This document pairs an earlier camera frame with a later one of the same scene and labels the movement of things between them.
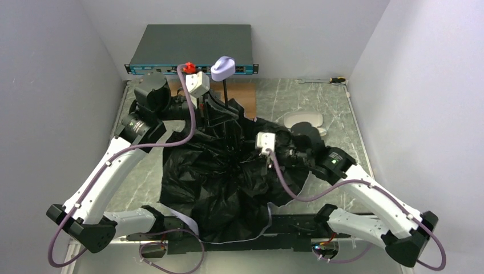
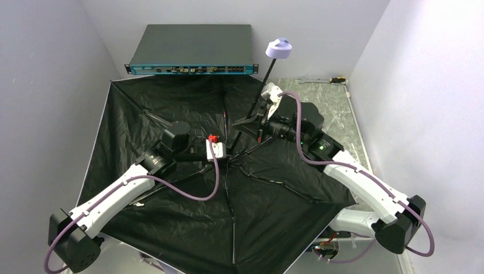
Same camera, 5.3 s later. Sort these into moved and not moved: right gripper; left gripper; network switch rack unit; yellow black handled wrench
Moved: left gripper; right gripper
Not moved: network switch rack unit; yellow black handled wrench
